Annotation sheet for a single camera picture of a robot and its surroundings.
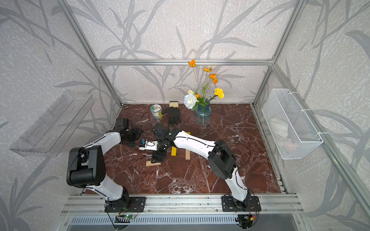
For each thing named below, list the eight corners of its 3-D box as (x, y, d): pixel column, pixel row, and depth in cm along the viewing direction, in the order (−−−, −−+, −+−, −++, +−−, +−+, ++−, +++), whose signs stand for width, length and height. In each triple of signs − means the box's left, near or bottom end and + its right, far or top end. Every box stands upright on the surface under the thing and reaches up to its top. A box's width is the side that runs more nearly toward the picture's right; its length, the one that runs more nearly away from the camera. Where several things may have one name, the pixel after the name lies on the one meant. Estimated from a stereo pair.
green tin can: (151, 118, 112) (149, 112, 106) (153, 110, 118) (151, 104, 112) (161, 118, 112) (160, 112, 106) (163, 110, 118) (161, 104, 112)
